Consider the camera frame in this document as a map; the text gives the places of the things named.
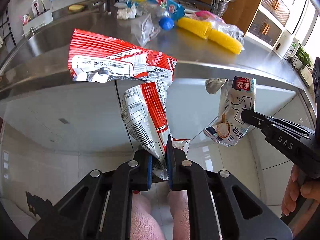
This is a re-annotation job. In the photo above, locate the white blue rice snack bag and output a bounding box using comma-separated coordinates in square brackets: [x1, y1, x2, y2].
[203, 76, 256, 147]

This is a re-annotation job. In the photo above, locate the yellow foam net sleeve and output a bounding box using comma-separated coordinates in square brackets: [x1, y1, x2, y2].
[207, 29, 243, 55]
[177, 17, 212, 40]

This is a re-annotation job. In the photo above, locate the red white snack bag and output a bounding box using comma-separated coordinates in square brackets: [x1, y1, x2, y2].
[68, 29, 177, 180]

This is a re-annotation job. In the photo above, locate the person's right hand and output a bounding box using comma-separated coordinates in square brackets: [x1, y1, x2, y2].
[281, 165, 319, 237]

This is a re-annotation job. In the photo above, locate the green potted plant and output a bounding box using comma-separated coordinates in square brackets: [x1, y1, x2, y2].
[296, 45, 311, 66]

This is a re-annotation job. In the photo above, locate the white electric kettle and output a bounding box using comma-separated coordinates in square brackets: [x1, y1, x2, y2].
[273, 30, 299, 59]

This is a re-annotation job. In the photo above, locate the white cabinet with drawers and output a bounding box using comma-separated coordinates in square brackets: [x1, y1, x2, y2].
[246, 0, 315, 50]

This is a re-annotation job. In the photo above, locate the blue ball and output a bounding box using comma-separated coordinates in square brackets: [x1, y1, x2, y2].
[159, 17, 175, 30]

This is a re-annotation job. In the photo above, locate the blue snack package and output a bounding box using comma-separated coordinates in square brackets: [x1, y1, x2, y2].
[146, 0, 185, 21]

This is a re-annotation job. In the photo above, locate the clear plastic bag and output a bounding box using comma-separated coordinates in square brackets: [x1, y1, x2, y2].
[131, 14, 161, 47]

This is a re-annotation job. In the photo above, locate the crumpled white tissue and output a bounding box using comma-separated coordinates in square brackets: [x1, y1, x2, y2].
[117, 4, 137, 20]

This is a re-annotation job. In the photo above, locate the white sink caddy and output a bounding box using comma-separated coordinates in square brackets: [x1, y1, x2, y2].
[22, 9, 53, 36]

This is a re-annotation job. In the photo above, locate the yellow sponge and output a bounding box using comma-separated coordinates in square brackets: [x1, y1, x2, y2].
[68, 4, 85, 13]

